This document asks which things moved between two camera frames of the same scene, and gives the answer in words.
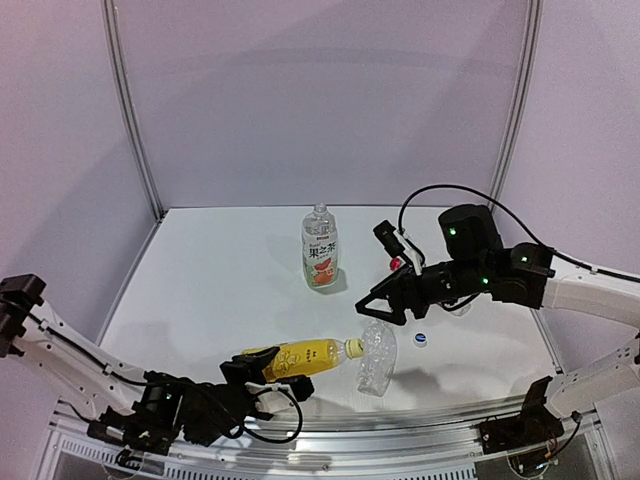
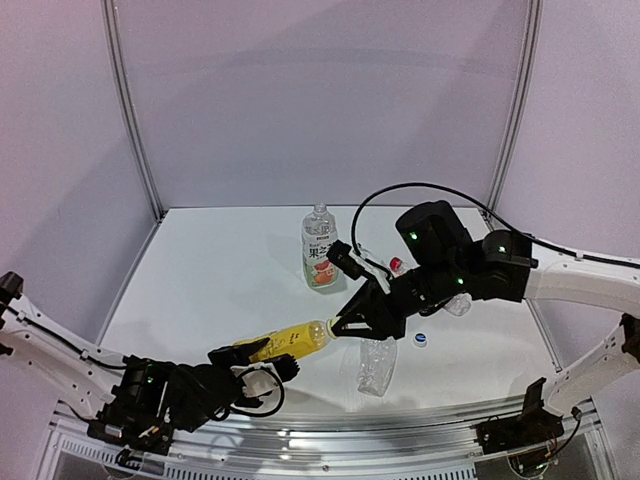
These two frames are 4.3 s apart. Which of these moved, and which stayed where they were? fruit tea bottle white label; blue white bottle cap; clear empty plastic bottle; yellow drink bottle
Moved: yellow drink bottle
Stayed: blue white bottle cap; clear empty plastic bottle; fruit tea bottle white label
